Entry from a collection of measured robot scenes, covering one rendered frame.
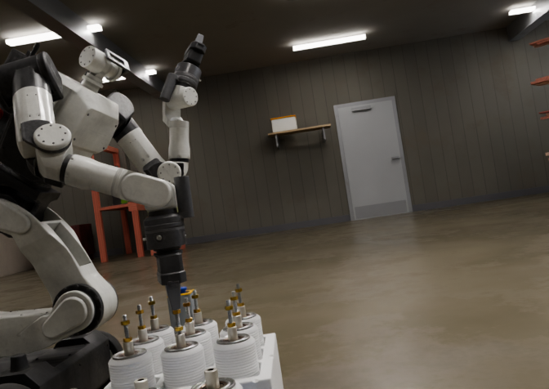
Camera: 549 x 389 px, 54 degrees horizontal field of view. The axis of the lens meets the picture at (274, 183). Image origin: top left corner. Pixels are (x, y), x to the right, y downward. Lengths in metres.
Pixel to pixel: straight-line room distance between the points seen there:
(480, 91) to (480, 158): 1.23
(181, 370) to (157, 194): 0.38
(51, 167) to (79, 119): 0.33
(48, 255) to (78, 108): 0.42
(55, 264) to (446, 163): 9.25
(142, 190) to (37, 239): 0.53
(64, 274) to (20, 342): 0.23
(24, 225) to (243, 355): 0.75
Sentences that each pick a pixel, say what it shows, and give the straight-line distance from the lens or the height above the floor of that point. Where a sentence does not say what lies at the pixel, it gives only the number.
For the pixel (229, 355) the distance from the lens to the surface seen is 1.22.
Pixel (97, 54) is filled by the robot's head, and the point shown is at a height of 1.03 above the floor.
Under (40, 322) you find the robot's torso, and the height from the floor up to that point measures 0.31.
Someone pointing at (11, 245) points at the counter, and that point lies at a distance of 10.32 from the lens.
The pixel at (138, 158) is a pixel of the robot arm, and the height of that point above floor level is 0.75.
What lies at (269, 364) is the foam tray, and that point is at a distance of 1.29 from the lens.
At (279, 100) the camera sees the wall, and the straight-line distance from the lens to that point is 10.30.
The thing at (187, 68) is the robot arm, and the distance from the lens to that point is 1.89.
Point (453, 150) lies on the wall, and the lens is 10.49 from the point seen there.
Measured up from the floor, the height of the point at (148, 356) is 0.24.
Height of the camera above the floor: 0.54
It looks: 2 degrees up
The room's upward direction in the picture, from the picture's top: 8 degrees counter-clockwise
